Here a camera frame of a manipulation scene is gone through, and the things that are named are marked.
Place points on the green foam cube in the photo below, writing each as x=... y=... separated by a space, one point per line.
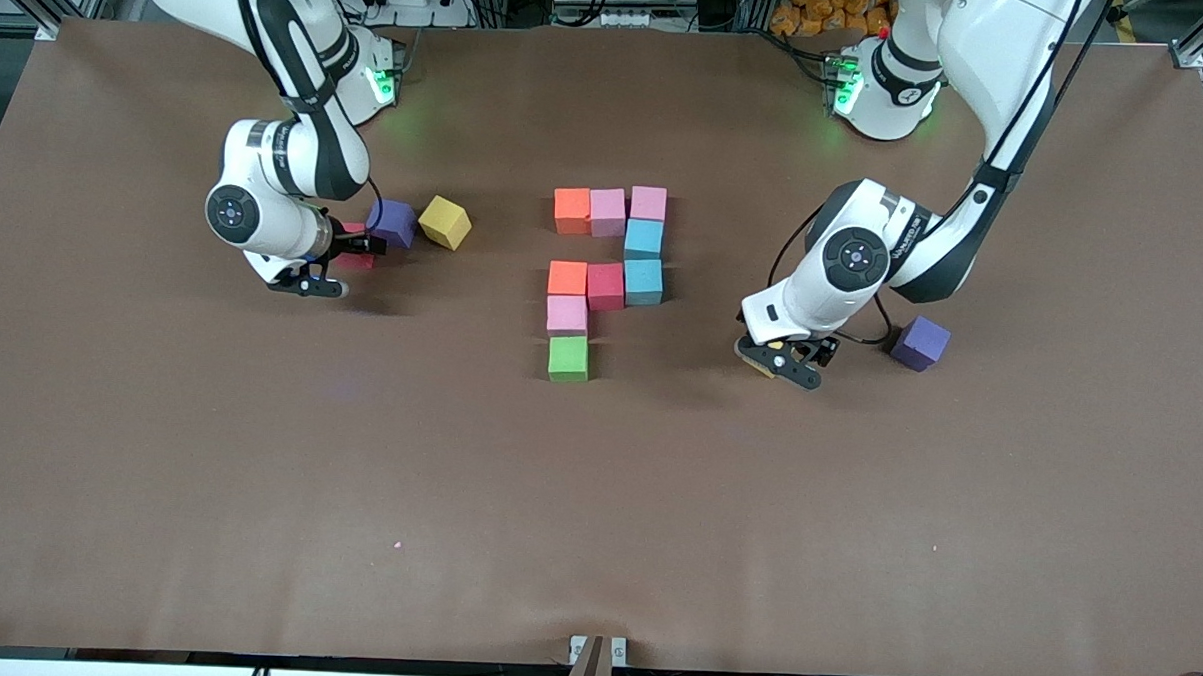
x=569 y=359

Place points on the orange foam cube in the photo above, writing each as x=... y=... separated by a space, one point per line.
x=568 y=278
x=572 y=211

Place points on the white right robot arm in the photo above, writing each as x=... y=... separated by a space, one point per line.
x=288 y=157

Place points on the pile of orange objects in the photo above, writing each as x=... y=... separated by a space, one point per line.
x=813 y=10

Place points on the red foam cube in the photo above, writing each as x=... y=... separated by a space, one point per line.
x=352 y=259
x=605 y=286

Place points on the purple foam cube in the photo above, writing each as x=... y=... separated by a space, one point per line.
x=921 y=342
x=395 y=223

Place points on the light blue foam cube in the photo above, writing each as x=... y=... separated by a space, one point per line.
x=643 y=239
x=643 y=281

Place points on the yellow foam cube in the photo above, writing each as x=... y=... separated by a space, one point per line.
x=753 y=358
x=444 y=221

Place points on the metal bracket with post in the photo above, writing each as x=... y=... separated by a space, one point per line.
x=581 y=649

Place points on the pink foam cube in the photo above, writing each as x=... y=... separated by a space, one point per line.
x=567 y=315
x=608 y=212
x=648 y=204

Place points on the brown table cover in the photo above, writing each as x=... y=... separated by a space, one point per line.
x=595 y=538

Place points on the grey electronics rack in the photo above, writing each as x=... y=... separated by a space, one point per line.
x=613 y=13

